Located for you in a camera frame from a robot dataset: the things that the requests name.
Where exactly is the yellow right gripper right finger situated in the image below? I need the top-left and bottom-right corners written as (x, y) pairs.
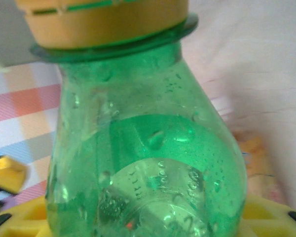
top-left (241, 196), bottom-right (296, 237)

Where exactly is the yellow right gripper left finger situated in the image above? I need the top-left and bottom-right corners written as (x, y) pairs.
top-left (0, 197), bottom-right (49, 237)

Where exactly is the green plastic bottle yellow cap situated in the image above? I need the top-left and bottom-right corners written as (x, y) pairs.
top-left (14, 0), bottom-right (249, 237)

